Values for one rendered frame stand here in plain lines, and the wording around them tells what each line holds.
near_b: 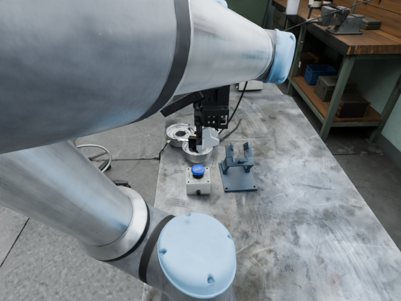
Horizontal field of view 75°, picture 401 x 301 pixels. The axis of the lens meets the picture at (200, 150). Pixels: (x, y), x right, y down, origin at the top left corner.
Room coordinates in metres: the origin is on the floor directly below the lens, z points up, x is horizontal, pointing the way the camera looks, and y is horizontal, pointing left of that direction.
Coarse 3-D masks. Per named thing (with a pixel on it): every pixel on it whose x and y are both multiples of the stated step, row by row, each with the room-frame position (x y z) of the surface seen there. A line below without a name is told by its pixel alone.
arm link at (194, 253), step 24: (168, 216) 0.28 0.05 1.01; (192, 216) 0.26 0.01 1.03; (168, 240) 0.22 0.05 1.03; (192, 240) 0.22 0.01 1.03; (216, 240) 0.23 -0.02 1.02; (144, 264) 0.21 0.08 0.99; (168, 264) 0.19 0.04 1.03; (192, 264) 0.19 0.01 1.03; (216, 264) 0.19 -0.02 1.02; (168, 288) 0.18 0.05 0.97; (192, 288) 0.16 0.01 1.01; (216, 288) 0.17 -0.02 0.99
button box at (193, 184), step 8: (208, 168) 0.59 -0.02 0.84; (192, 176) 0.55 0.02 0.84; (200, 176) 0.55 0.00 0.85; (208, 176) 0.55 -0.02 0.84; (192, 184) 0.52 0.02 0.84; (200, 184) 0.52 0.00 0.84; (208, 184) 0.53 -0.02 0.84; (192, 192) 0.52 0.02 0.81; (200, 192) 0.52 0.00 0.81; (208, 192) 0.53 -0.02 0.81
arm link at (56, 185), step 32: (0, 160) 0.15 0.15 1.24; (32, 160) 0.16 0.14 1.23; (64, 160) 0.19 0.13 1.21; (0, 192) 0.15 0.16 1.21; (32, 192) 0.16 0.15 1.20; (64, 192) 0.18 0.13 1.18; (96, 192) 0.21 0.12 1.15; (128, 192) 0.29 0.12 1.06; (64, 224) 0.18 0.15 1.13; (96, 224) 0.20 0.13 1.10; (128, 224) 0.23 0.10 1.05; (96, 256) 0.20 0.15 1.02; (128, 256) 0.21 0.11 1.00
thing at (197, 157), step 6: (186, 144) 0.73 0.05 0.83; (192, 150) 0.70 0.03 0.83; (204, 150) 0.70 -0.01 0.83; (210, 150) 0.68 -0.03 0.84; (186, 156) 0.67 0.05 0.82; (192, 156) 0.66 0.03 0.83; (198, 156) 0.66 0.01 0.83; (204, 156) 0.66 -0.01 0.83; (210, 156) 0.70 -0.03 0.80; (198, 162) 0.67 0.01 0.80
